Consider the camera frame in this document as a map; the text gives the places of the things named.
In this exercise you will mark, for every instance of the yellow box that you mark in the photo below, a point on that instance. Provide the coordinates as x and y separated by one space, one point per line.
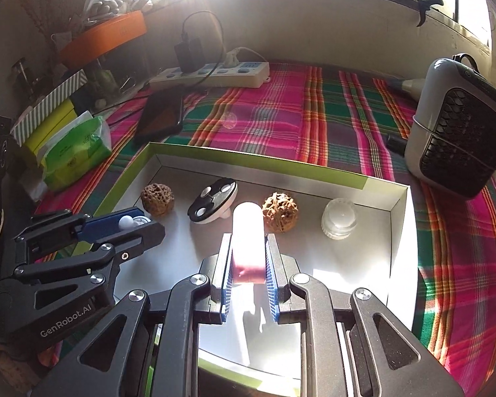
49 126

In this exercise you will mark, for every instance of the small white knob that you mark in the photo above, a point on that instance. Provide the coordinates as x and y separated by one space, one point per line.
126 223

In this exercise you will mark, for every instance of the pile of plastic bags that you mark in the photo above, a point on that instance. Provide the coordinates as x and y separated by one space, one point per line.
107 4

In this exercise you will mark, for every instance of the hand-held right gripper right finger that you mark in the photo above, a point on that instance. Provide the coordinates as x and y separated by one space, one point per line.
272 293

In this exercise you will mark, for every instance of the orange box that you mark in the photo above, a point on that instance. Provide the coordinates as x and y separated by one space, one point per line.
107 33

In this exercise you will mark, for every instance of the black window hook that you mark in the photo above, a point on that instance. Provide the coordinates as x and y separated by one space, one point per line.
422 8

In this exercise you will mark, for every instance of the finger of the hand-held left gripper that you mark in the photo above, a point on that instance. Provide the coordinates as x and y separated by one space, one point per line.
103 225
140 238

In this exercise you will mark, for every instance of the white plug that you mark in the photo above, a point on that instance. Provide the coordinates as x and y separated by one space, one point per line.
235 56

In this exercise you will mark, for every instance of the white power strip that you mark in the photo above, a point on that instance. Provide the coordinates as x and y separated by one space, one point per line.
231 75

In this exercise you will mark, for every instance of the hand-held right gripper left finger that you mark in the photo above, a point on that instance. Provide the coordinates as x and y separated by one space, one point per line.
227 293

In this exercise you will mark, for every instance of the dark brown walnut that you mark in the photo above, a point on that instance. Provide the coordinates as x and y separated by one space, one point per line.
158 200

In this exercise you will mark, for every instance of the light brown walnut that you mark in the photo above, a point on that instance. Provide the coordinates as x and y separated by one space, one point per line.
280 211

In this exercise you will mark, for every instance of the pink translucent block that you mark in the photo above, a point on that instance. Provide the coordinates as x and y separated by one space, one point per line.
248 235

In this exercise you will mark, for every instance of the black phone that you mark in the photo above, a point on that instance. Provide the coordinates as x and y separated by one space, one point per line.
161 115

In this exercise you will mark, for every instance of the black and white oval gadget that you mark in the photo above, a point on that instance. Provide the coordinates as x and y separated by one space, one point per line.
210 211

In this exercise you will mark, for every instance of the striped box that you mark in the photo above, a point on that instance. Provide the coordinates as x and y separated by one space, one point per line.
53 95

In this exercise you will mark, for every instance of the green tissue pack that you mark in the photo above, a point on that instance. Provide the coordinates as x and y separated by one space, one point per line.
78 144

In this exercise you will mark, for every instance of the white and green cardboard tray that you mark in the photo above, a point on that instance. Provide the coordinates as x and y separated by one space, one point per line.
355 264

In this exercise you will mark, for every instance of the grey desktop fan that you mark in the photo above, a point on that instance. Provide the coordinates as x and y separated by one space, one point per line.
430 111

